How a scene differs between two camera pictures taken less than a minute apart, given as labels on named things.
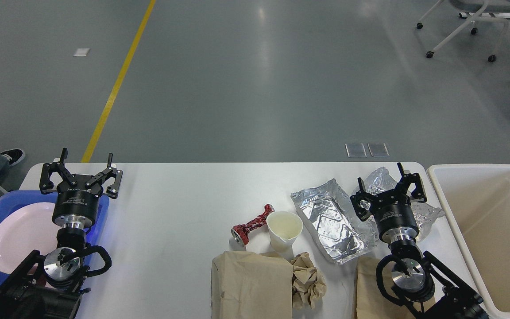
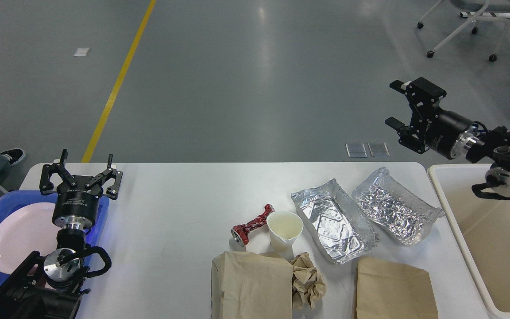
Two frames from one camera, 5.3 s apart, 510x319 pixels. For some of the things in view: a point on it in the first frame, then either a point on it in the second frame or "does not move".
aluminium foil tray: [328, 215] does not move
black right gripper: [395, 216] → [447, 132]
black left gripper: [76, 208] does not move
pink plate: [22, 229] does not move
